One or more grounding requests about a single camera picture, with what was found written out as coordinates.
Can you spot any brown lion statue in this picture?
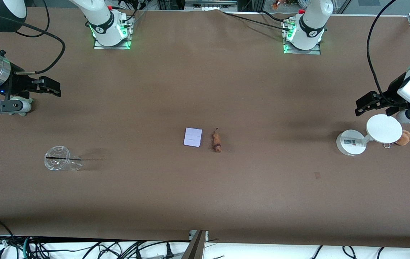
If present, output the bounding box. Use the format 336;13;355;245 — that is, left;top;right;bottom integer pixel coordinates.
211;128;222;153

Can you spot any white round desk lamp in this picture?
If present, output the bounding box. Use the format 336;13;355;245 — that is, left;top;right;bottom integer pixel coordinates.
336;114;403;156

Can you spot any grey green plush toy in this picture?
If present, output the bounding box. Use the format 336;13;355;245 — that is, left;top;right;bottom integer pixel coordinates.
10;96;33;117

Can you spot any brown plush bear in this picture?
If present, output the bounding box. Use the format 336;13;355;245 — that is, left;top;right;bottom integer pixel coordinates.
395;130;410;146

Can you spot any clear plastic cup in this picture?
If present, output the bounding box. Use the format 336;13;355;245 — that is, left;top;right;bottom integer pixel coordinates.
44;145;83;171

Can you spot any brown table cover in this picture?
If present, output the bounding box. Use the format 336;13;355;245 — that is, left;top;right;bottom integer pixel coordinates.
0;7;410;249

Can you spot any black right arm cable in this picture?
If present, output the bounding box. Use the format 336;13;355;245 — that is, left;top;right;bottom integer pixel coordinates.
0;0;66;74

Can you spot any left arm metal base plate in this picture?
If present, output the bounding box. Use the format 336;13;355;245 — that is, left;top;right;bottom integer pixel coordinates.
283;20;321;55

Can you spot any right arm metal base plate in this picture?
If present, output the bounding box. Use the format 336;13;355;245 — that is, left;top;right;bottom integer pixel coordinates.
93;14;132;50

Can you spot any black base supply cable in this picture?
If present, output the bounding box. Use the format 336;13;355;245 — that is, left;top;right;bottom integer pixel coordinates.
221;10;292;30

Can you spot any grey brown post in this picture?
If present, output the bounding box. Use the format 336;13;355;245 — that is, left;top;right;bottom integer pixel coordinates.
181;230;207;259

